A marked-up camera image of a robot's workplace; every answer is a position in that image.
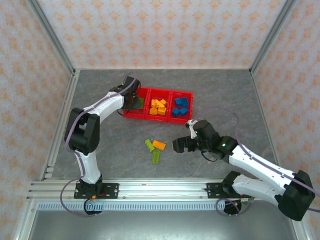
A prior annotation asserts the red plastic bin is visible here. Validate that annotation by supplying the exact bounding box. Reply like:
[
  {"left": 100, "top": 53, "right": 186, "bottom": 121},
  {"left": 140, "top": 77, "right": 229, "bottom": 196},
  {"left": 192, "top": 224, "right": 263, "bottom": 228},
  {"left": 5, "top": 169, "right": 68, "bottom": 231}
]
[
  {"left": 144, "top": 87, "right": 173, "bottom": 123},
  {"left": 168, "top": 89, "right": 195, "bottom": 126},
  {"left": 123, "top": 86, "right": 151, "bottom": 120}
]

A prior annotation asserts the long green lego brick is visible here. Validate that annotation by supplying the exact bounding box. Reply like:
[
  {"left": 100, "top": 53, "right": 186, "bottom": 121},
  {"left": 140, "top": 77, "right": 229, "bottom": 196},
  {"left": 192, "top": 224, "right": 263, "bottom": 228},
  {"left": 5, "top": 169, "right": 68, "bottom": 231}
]
[
  {"left": 144, "top": 138, "right": 155, "bottom": 153},
  {"left": 151, "top": 149, "right": 162, "bottom": 165}
]

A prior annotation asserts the grey slotted cable duct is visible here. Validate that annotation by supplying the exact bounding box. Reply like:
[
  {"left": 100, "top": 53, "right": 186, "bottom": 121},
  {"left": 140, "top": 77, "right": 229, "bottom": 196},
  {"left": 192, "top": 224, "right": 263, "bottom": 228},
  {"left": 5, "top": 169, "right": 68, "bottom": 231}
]
[{"left": 37, "top": 201, "right": 227, "bottom": 212}]

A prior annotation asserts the long aluminium mounting rail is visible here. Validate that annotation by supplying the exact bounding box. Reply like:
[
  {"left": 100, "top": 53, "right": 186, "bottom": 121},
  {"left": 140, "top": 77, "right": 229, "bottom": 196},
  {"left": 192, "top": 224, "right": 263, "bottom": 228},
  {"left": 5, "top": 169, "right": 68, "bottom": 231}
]
[{"left": 26, "top": 177, "right": 301, "bottom": 202}]

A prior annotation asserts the thin aluminium wall rail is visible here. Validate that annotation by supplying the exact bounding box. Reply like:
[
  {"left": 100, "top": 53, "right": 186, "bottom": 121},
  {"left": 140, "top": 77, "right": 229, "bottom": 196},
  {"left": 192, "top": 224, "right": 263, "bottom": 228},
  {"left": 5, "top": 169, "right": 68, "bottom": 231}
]
[{"left": 74, "top": 66, "right": 252, "bottom": 71}]

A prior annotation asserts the steel sheet panel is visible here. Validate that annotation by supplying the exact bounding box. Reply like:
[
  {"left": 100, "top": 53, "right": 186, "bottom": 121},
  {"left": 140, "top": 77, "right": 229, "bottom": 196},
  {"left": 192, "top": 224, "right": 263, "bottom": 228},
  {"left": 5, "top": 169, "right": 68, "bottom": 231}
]
[{"left": 14, "top": 209, "right": 308, "bottom": 240}]

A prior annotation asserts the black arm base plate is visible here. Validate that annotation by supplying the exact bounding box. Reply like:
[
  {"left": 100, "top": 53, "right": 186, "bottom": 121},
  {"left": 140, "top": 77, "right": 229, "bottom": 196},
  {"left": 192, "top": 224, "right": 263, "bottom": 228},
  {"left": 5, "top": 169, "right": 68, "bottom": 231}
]
[
  {"left": 206, "top": 182, "right": 236, "bottom": 200},
  {"left": 74, "top": 182, "right": 120, "bottom": 200}
]

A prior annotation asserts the long orange lego brick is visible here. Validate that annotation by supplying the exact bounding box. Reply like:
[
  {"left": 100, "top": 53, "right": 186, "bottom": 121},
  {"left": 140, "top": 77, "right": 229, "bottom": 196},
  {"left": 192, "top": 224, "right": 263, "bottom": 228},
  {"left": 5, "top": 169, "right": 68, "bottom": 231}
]
[{"left": 151, "top": 139, "right": 167, "bottom": 151}]

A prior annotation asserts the rounded yellow lego brick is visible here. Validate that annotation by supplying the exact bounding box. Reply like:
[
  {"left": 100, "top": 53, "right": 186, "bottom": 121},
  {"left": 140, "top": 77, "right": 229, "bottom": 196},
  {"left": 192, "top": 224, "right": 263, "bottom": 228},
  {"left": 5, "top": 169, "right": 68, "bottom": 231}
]
[{"left": 154, "top": 99, "right": 167, "bottom": 111}]

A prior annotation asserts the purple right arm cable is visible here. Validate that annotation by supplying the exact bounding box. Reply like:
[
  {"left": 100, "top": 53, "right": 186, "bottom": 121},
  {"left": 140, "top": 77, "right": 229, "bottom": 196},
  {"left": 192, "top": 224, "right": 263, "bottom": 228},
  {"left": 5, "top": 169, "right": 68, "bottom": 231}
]
[{"left": 191, "top": 106, "right": 320, "bottom": 217}]

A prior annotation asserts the aluminium frame post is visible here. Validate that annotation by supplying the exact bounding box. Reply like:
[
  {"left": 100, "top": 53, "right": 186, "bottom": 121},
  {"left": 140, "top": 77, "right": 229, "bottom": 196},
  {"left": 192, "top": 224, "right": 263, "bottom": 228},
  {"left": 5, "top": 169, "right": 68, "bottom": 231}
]
[
  {"left": 26, "top": 0, "right": 77, "bottom": 76},
  {"left": 248, "top": 0, "right": 297, "bottom": 76}
]

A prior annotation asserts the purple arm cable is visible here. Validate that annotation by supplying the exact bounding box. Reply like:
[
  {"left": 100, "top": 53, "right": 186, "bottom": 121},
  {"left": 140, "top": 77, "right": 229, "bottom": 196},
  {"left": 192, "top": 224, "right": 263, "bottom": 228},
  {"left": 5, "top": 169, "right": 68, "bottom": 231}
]
[
  {"left": 191, "top": 106, "right": 320, "bottom": 217},
  {"left": 60, "top": 72, "right": 141, "bottom": 218}
]

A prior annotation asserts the aluminium side rail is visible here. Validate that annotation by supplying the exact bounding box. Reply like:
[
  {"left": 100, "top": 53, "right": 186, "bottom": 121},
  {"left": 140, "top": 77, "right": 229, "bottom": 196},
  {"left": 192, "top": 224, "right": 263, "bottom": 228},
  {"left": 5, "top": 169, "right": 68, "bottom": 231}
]
[
  {"left": 39, "top": 69, "right": 81, "bottom": 181},
  {"left": 249, "top": 71, "right": 286, "bottom": 180}
]

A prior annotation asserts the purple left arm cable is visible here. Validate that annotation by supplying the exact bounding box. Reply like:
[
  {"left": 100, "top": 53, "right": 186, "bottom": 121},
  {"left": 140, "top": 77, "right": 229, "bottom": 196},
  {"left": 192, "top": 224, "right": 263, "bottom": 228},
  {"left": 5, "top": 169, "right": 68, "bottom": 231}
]
[{"left": 60, "top": 72, "right": 141, "bottom": 218}]

